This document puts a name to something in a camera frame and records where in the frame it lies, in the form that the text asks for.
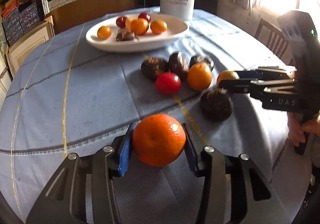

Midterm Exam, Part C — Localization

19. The dark water chestnut front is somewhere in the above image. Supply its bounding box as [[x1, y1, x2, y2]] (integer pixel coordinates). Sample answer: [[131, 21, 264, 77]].
[[200, 89, 233, 122]]

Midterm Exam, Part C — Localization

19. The orange kumquat fruit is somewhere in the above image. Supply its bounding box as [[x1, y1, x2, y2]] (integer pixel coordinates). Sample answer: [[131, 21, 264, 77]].
[[150, 20, 168, 35]]

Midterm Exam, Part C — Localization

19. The dark water chestnut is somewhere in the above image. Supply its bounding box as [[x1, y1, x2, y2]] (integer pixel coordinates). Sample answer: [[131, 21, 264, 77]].
[[116, 28, 138, 42], [140, 57, 169, 81], [200, 89, 233, 122]]

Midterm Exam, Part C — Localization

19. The cream framed panel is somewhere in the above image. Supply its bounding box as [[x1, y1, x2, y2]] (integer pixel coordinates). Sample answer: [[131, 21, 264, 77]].
[[5, 16, 55, 77]]

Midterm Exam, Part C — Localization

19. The person's right hand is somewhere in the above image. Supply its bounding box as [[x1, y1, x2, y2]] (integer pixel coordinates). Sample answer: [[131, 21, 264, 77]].
[[287, 112, 320, 147]]

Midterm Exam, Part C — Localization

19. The small yellow-orange tomato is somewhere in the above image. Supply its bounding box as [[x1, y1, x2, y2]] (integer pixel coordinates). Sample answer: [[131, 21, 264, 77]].
[[97, 26, 112, 40]]

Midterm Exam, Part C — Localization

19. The large orange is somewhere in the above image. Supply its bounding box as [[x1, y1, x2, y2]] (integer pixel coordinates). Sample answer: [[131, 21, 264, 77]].
[[132, 113, 186, 167]]

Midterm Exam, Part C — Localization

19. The small orange mandarin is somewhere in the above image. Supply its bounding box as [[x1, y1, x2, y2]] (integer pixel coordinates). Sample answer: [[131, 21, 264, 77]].
[[187, 63, 213, 91]]

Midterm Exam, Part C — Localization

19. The pale yellow tomato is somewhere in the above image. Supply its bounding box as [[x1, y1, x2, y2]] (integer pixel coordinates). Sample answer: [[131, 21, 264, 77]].
[[125, 18, 136, 31]]

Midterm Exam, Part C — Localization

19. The blue checked tablecloth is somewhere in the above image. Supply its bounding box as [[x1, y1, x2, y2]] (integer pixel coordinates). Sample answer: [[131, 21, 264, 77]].
[[1, 10, 311, 223]]

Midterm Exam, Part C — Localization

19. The small red cherry tomato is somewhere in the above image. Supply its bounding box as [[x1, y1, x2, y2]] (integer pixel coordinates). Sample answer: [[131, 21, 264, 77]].
[[155, 73, 181, 95]]

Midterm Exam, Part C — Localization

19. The white oval plate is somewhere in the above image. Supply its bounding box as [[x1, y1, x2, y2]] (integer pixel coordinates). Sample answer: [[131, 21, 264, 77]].
[[86, 12, 189, 52]]

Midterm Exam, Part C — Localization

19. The wooden chair back far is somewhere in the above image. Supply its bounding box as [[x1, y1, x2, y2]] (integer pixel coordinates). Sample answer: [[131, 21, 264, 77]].
[[46, 0, 144, 34]]

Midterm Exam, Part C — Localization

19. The dark water chestnut shiny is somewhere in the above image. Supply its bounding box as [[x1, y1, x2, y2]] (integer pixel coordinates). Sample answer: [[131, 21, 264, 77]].
[[168, 51, 189, 80]]

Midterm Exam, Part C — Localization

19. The large red plum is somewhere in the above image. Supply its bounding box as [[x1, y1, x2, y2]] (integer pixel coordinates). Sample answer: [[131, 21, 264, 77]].
[[138, 12, 151, 23]]

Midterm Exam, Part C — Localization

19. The wooden chair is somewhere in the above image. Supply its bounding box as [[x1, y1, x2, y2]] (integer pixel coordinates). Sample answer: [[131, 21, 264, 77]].
[[254, 18, 289, 61], [46, 0, 144, 34]]

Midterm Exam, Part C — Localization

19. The wooden chair right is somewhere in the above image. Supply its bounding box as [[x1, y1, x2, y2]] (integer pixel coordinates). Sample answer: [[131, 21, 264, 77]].
[[254, 18, 289, 61]]

